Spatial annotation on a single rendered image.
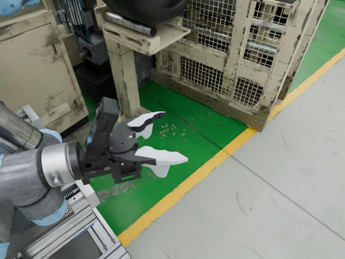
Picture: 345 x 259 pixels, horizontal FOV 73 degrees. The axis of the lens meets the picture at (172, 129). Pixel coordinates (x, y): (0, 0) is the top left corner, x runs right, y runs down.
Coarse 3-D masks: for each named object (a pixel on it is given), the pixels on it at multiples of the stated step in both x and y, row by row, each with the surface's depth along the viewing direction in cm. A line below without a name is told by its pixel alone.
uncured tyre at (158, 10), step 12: (108, 0) 105; (120, 0) 99; (132, 0) 97; (144, 0) 98; (156, 0) 134; (168, 0) 132; (180, 0) 119; (120, 12) 111; (132, 12) 103; (144, 12) 103; (156, 12) 107; (168, 12) 113; (180, 12) 121; (156, 24) 116
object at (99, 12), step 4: (104, 4) 127; (96, 8) 123; (100, 8) 124; (104, 8) 125; (108, 8) 127; (96, 12) 124; (100, 12) 125; (104, 12) 126; (112, 12) 131; (96, 16) 126; (100, 16) 126; (104, 16) 127; (100, 20) 127; (104, 20) 129; (100, 24) 128
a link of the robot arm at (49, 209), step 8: (48, 192) 45; (56, 192) 48; (40, 200) 43; (48, 200) 45; (56, 200) 48; (64, 200) 51; (24, 208) 43; (32, 208) 44; (40, 208) 45; (48, 208) 46; (56, 208) 48; (64, 208) 51; (32, 216) 46; (40, 216) 46; (48, 216) 47; (56, 216) 49; (40, 224) 49; (48, 224) 49
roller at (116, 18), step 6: (108, 12) 126; (108, 18) 126; (114, 18) 123; (120, 18) 121; (126, 18) 120; (120, 24) 124; (126, 24) 120; (132, 24) 118; (138, 24) 116; (144, 24) 115; (138, 30) 118; (144, 30) 115; (150, 30) 113; (156, 30) 115
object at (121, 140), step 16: (128, 128) 45; (80, 144) 45; (112, 144) 42; (128, 144) 42; (80, 160) 42; (96, 160) 43; (112, 160) 42; (80, 176) 41; (96, 176) 45; (112, 176) 46
